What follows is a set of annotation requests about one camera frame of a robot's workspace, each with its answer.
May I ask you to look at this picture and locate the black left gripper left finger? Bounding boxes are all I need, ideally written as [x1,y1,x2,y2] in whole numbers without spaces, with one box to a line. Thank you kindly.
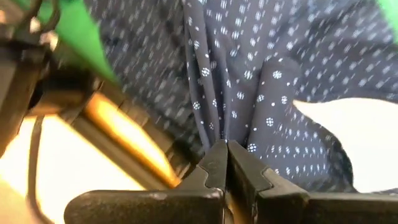
[63,139,229,224]

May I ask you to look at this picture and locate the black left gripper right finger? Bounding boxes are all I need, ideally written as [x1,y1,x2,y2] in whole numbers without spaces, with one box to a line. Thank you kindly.
[228,139,398,224]

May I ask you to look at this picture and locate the white button shirt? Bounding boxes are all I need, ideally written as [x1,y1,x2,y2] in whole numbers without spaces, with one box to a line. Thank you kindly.
[293,98,398,194]

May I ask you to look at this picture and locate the navy dotted shirt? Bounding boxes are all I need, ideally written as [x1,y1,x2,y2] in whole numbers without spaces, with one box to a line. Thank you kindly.
[83,0,398,194]

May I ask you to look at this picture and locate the green table mat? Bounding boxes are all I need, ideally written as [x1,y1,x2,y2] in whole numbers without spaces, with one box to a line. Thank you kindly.
[12,0,121,85]

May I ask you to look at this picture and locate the black arm base cable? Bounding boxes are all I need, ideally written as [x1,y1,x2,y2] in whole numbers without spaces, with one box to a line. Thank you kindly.
[26,114,55,224]

